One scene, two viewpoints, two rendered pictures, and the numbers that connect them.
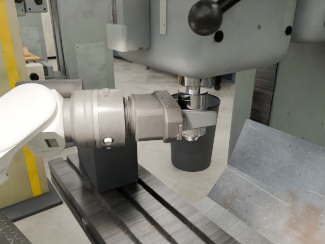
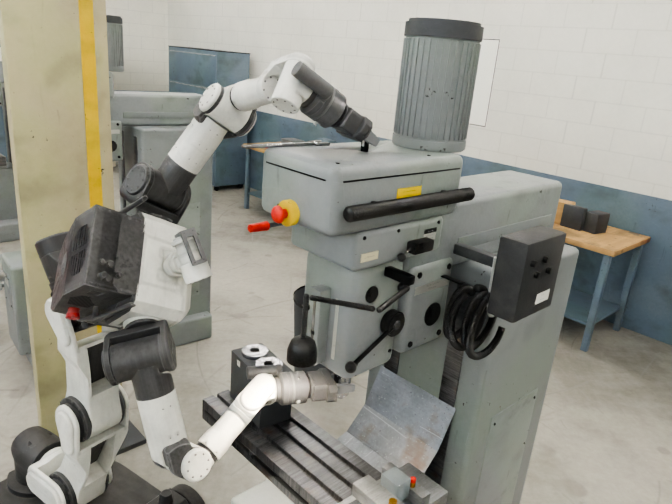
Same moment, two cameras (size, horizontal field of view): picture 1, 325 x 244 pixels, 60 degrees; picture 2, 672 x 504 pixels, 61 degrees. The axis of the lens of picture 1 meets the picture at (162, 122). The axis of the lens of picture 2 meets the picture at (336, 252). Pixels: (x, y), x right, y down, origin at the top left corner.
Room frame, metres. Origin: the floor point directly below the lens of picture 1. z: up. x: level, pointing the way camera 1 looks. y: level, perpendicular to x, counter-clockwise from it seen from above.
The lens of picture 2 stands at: (-0.97, 0.21, 2.11)
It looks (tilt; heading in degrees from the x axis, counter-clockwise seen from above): 19 degrees down; 352
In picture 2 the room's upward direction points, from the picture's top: 5 degrees clockwise
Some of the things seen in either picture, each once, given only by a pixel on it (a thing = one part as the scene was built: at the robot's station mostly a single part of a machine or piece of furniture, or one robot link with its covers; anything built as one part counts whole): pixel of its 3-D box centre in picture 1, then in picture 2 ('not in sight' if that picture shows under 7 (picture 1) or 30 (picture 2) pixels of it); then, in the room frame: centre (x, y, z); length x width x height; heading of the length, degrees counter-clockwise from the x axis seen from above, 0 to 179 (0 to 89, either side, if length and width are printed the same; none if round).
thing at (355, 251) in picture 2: not in sight; (368, 230); (0.45, -0.08, 1.68); 0.34 x 0.24 x 0.10; 126
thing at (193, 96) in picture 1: (192, 93); not in sight; (0.42, -0.05, 1.26); 0.05 x 0.05 x 0.01
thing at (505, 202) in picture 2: not in sight; (467, 215); (0.72, -0.45, 1.66); 0.80 x 0.23 x 0.20; 126
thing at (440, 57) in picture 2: not in sight; (436, 85); (0.57, -0.25, 2.05); 0.20 x 0.20 x 0.32
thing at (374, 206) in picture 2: not in sight; (414, 202); (0.32, -0.16, 1.79); 0.45 x 0.04 x 0.04; 126
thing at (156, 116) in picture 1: (135, 117); (310, 386); (0.40, 0.04, 1.23); 0.13 x 0.12 x 0.10; 11
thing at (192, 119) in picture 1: (197, 120); (344, 389); (0.39, -0.05, 1.23); 0.06 x 0.02 x 0.03; 101
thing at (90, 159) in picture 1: (103, 139); (260, 382); (0.75, 0.17, 1.03); 0.22 x 0.12 x 0.20; 29
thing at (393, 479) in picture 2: not in sight; (395, 485); (0.23, -0.19, 1.04); 0.06 x 0.05 x 0.06; 34
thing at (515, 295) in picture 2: not in sight; (528, 273); (0.33, -0.49, 1.62); 0.20 x 0.09 x 0.21; 126
